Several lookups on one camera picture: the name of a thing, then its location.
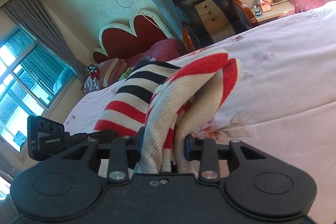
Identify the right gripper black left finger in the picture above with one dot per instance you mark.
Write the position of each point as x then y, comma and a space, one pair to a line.
71, 181

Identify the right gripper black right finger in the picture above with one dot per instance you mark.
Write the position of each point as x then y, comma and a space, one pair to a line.
254, 181

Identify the red black white striped sweater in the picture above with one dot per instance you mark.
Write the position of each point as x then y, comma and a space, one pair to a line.
168, 103

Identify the pink floral bed quilt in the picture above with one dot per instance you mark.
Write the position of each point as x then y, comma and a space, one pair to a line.
284, 100

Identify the red scalloped headboard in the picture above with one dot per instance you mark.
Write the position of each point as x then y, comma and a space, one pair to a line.
122, 41

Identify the grey curtain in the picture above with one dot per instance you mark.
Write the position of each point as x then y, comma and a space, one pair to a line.
35, 19

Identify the red pillow at headboard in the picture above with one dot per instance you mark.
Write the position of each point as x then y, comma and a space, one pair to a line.
164, 50

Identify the black leather armchair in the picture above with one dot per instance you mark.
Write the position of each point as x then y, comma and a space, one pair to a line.
207, 22

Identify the cream bedside table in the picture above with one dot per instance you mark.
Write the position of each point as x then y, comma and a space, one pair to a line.
277, 11

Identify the window with metal frame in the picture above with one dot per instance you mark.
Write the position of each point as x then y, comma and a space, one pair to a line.
31, 79

